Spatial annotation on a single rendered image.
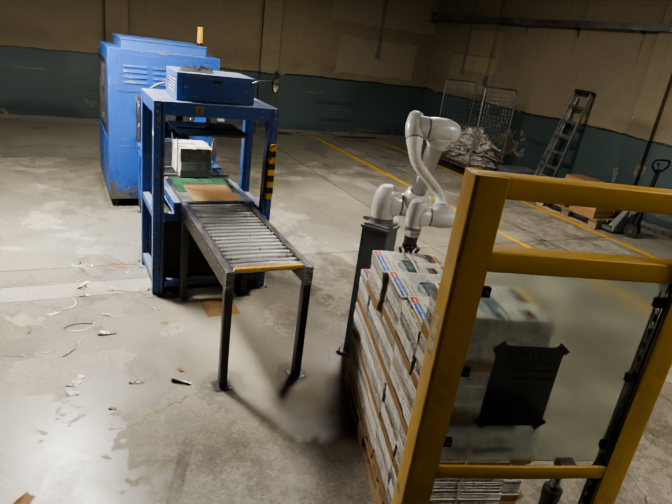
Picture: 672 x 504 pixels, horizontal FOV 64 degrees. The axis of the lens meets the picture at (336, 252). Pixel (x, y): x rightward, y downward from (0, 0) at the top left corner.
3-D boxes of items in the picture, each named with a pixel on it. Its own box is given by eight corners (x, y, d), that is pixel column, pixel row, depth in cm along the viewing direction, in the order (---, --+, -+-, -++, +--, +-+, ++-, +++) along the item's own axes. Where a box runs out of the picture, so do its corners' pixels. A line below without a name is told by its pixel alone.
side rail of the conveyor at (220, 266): (233, 290, 316) (235, 272, 312) (224, 291, 314) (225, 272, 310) (186, 216, 426) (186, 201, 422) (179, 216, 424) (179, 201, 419)
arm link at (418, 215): (406, 228, 294) (429, 231, 295) (411, 201, 287) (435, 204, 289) (402, 221, 303) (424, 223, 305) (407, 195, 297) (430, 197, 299)
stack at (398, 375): (398, 381, 371) (420, 271, 341) (454, 524, 264) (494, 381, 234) (342, 380, 365) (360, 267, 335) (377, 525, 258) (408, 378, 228)
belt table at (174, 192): (253, 212, 450) (254, 201, 446) (173, 214, 421) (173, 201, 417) (230, 188, 507) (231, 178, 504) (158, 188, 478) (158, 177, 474)
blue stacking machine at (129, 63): (221, 206, 681) (231, 29, 606) (110, 207, 623) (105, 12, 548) (195, 174, 804) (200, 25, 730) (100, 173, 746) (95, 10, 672)
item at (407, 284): (455, 276, 280) (455, 274, 279) (476, 302, 254) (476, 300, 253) (386, 272, 273) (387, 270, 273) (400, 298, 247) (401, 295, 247)
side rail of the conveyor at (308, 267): (312, 284, 339) (314, 266, 335) (304, 284, 336) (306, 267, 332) (248, 215, 449) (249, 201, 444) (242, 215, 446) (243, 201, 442)
